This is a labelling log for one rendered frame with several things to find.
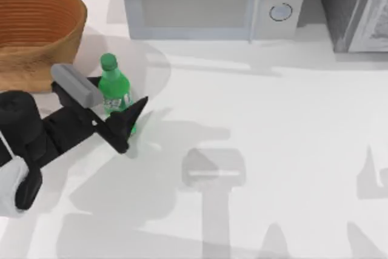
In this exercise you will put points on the green bottle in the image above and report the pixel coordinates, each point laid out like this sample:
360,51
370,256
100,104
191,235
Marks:
113,87

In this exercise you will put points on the pale grey rounded box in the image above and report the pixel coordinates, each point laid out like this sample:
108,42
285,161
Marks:
77,86

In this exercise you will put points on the brown woven basket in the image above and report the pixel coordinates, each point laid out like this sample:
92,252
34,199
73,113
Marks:
33,28

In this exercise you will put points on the microwave glass door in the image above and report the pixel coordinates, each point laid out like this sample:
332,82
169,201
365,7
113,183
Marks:
194,1

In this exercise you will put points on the pale microwave oven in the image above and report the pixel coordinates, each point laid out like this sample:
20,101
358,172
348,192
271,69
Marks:
282,28

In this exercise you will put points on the round microwave knob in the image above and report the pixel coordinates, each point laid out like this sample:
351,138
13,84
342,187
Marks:
281,12

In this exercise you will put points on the grey cabinet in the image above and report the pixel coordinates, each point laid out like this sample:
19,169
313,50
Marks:
339,7

